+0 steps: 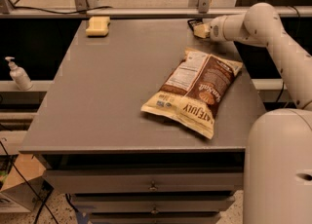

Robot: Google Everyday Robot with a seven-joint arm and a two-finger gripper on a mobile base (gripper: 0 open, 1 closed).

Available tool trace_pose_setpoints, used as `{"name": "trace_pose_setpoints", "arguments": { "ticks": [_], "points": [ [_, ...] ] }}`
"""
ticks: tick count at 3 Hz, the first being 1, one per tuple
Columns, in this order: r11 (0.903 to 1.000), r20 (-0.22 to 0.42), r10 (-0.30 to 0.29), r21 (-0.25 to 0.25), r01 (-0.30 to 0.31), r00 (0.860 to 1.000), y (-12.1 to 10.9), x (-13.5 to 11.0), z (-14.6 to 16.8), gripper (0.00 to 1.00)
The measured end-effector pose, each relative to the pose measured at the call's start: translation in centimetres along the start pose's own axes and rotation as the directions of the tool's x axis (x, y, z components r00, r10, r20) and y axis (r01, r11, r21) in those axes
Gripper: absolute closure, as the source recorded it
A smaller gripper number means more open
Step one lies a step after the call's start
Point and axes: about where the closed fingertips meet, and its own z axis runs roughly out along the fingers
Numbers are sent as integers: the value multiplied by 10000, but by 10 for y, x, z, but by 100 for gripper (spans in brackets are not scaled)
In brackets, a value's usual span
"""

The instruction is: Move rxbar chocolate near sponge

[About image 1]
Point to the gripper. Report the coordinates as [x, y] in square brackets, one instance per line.
[215, 29]

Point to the black rxbar chocolate bar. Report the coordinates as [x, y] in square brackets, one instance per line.
[192, 23]

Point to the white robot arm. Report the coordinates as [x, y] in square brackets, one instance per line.
[278, 156]

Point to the yellow sponge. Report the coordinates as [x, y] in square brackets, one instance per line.
[98, 26]

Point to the late july chips bag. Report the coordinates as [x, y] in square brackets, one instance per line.
[193, 92]

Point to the top grey drawer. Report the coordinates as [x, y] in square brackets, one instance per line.
[142, 180]

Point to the grey drawer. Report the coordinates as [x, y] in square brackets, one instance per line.
[142, 180]
[153, 203]
[160, 218]

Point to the grey drawer cabinet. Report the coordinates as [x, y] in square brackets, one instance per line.
[91, 116]

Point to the middle grey drawer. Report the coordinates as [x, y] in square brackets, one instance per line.
[153, 203]

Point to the white pump bottle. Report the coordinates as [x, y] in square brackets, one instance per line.
[19, 75]

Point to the bottom grey drawer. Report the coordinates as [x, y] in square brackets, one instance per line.
[160, 218]

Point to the cardboard box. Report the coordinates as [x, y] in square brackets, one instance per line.
[20, 190]

